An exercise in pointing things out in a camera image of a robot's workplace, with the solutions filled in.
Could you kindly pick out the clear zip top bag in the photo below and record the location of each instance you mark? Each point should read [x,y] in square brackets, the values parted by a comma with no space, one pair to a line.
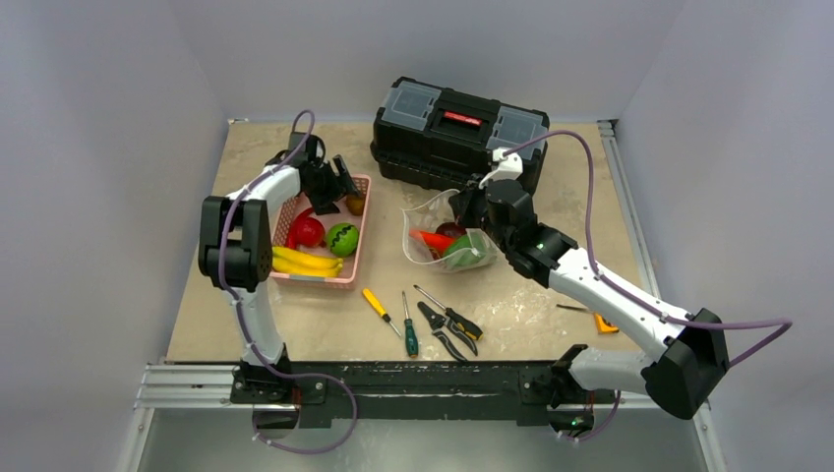
[427,217]

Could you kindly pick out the red toy pomegranate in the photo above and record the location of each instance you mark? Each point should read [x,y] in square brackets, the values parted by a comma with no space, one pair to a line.
[451,230]

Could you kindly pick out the yellow tape measure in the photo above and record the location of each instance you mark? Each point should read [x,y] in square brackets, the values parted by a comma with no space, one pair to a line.
[602,325]

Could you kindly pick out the black plastic toolbox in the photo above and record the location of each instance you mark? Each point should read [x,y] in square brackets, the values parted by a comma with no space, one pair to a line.
[438,138]

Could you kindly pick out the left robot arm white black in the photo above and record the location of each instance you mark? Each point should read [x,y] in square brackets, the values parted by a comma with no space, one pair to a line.
[235,245]

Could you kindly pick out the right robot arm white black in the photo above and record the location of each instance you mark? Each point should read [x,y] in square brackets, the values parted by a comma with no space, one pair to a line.
[681,357]

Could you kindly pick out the green handled screwdriver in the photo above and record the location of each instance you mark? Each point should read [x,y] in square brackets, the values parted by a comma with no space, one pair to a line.
[410,337]

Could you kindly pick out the yellow toy banana upper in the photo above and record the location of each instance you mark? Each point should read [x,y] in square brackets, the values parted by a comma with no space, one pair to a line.
[304,259]

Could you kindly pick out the green toy melon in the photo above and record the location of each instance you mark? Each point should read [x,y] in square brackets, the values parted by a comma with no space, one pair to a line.
[342,239]

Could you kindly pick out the yellow toy banana lower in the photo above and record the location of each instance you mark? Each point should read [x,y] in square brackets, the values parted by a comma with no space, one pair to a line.
[292,268]

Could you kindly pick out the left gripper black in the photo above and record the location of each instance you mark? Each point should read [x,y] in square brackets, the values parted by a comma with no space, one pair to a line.
[338,189]

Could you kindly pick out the orange toy carrot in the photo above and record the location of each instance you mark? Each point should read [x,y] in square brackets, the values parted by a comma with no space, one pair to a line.
[436,243]

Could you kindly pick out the pink plastic basket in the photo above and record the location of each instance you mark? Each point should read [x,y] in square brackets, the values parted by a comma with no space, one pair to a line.
[281,223]

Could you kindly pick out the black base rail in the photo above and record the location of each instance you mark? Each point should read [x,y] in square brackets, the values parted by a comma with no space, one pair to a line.
[527,393]

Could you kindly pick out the yellow toy banana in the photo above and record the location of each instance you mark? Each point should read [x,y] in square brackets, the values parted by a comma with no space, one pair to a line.
[292,268]
[304,259]

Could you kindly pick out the orange toy fruit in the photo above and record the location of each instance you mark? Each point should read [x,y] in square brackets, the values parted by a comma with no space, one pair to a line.
[355,204]

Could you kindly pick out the yellow handled screwdriver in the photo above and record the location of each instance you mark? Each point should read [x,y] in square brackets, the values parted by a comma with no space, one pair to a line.
[380,310]

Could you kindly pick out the green toy bell pepper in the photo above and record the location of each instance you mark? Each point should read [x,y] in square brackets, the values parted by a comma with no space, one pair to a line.
[467,251]

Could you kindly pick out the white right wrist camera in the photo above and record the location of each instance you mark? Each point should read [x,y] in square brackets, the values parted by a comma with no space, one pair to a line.
[505,165]

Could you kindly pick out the red toy bell pepper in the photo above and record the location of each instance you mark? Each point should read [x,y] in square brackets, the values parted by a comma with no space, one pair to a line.
[308,232]

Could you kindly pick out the black orange screwdriver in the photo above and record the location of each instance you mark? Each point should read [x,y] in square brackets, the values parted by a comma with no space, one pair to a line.
[469,328]

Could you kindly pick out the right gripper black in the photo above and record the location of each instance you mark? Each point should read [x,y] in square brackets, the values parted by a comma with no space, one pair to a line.
[474,207]

